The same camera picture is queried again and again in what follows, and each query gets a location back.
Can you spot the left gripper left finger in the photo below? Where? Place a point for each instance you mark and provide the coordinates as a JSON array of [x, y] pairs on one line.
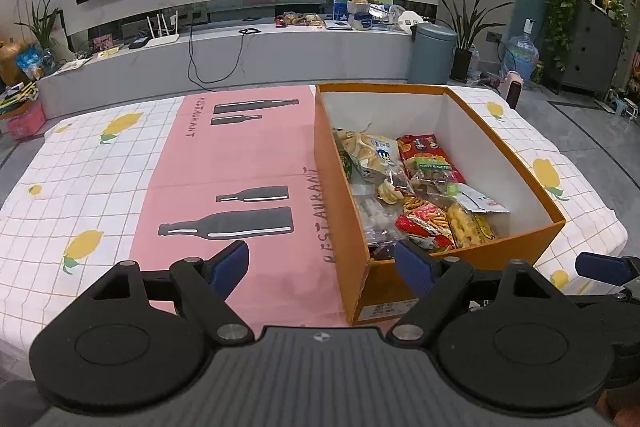
[[202, 288]]

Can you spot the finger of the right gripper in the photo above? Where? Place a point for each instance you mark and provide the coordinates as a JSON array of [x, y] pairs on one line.
[[616, 271]]

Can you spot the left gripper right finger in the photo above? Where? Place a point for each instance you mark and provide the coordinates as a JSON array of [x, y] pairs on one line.
[[439, 286]]

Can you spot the yellow waffle cake packet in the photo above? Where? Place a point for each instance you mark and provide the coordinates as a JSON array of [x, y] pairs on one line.
[[469, 229]]

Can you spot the clear nut snack packet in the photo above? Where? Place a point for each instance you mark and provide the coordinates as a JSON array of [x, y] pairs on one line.
[[434, 174]]

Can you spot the red chips bag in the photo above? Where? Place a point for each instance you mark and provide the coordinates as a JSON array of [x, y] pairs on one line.
[[411, 147]]

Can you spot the white bread snack bag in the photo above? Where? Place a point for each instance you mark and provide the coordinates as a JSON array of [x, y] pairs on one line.
[[375, 157]]

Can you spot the pink restaurant table mat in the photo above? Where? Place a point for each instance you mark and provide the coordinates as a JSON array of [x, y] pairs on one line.
[[239, 166]]

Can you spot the pink space heater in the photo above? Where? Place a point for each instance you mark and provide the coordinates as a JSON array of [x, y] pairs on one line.
[[511, 87]]

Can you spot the grey drawer cabinet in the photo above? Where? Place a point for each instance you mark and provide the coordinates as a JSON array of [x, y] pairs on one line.
[[595, 45]]

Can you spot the grey tv console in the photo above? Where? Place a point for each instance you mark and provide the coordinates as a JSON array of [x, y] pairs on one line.
[[223, 58]]

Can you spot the blue water jug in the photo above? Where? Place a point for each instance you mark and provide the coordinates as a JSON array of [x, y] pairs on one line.
[[521, 56]]

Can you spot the blue-grey trash bin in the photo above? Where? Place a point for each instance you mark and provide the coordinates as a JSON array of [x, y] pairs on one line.
[[432, 53]]

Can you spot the pink storage basket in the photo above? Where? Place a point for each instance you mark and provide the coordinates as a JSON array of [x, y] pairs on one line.
[[28, 123]]

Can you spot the white wifi router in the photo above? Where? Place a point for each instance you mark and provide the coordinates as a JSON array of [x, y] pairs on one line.
[[163, 30]]

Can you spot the tall potted plant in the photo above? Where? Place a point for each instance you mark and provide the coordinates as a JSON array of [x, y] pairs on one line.
[[467, 23]]

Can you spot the blue snack bag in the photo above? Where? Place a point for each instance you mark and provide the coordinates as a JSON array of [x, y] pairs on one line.
[[34, 62]]

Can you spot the golden vase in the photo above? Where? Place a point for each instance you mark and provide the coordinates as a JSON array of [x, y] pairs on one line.
[[10, 73]]

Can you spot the green aloe plant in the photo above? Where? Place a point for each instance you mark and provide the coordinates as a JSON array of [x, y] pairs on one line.
[[40, 21]]

